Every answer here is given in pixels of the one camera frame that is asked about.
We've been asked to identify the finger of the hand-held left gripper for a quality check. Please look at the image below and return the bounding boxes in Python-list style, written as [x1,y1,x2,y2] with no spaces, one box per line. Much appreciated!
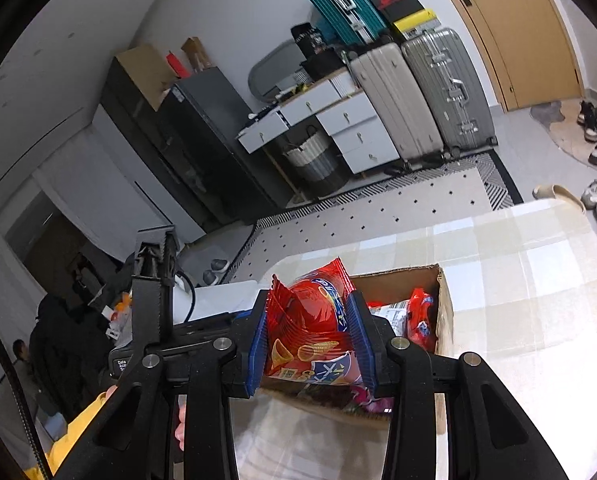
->
[172,310,252,348]

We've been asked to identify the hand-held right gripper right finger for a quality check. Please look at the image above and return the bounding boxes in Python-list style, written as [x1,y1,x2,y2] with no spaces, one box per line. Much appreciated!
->
[347,291,569,480]

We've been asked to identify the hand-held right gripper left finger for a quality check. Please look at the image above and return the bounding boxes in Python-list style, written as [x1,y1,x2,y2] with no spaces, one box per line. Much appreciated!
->
[53,290,270,480]

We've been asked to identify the silver snack bag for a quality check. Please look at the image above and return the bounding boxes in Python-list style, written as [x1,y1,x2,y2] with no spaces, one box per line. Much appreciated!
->
[369,300,412,336]

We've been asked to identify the red snack bag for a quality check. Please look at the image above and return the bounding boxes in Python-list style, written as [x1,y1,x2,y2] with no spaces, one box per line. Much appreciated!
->
[266,256,364,386]

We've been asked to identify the red cookie packet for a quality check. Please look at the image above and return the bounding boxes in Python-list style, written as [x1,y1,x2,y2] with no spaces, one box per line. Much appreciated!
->
[407,287,437,353]

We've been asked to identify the brown cardboard box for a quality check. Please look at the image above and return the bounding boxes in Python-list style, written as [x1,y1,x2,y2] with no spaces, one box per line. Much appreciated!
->
[261,266,455,436]

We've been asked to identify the person's left forearm yellow sleeve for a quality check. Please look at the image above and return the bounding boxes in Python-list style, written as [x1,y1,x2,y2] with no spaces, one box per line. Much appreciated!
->
[46,389,112,480]

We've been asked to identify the person's left hand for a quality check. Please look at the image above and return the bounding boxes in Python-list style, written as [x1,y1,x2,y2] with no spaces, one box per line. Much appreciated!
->
[102,385,186,453]

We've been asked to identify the orange bag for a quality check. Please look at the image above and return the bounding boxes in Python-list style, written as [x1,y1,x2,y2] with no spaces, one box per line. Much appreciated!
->
[111,292,132,321]

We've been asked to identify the dark cloth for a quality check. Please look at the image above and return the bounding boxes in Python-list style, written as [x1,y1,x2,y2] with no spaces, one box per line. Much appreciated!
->
[28,255,134,421]

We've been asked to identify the black cabinet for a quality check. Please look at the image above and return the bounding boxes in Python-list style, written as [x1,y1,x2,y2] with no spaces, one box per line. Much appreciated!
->
[101,57,214,226]

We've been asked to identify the white and grey woven basket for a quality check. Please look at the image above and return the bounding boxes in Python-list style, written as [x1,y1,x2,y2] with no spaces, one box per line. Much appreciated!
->
[281,127,349,196]

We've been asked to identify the white desk with drawers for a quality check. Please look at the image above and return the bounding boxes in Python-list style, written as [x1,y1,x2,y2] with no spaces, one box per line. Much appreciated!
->
[236,70,402,176]

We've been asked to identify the flat brown cardboard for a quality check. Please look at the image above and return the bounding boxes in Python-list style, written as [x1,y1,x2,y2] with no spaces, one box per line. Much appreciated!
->
[114,42,179,111]

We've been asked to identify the brown paper bag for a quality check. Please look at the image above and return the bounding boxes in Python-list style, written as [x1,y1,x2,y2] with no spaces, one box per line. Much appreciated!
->
[181,36,213,71]

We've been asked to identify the beige suitcase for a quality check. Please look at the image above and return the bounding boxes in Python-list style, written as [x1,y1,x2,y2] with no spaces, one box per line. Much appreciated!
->
[349,42,447,171]

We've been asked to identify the grey oval mirror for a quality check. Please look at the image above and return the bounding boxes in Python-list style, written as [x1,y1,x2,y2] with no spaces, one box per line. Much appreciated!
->
[248,40,309,103]

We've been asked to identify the beige slipper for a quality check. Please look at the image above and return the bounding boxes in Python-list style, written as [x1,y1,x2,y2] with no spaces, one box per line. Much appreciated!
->
[532,183,587,211]

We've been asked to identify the silver suitcase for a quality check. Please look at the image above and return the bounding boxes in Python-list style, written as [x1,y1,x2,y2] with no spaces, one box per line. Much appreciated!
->
[401,27,498,158]

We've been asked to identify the black storage box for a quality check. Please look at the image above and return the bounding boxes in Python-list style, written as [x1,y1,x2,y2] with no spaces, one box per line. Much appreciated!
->
[301,47,349,81]

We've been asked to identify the black printed bag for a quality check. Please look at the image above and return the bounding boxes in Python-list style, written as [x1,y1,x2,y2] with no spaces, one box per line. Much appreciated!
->
[291,22,327,58]

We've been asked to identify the beige round rug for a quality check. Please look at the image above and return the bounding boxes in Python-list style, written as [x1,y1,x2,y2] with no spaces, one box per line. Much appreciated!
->
[549,97,597,163]

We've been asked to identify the grey irregular doormat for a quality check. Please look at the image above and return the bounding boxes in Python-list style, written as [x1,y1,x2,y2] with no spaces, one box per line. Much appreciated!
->
[530,100,567,123]

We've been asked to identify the teal suitcase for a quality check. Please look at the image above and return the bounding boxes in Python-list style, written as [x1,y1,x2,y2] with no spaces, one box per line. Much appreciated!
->
[293,0,389,46]

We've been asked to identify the tan wooden door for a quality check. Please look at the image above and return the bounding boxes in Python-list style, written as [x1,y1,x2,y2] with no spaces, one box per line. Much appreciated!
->
[423,0,584,111]

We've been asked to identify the black cable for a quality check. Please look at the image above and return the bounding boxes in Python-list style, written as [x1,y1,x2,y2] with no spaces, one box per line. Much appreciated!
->
[0,300,54,480]

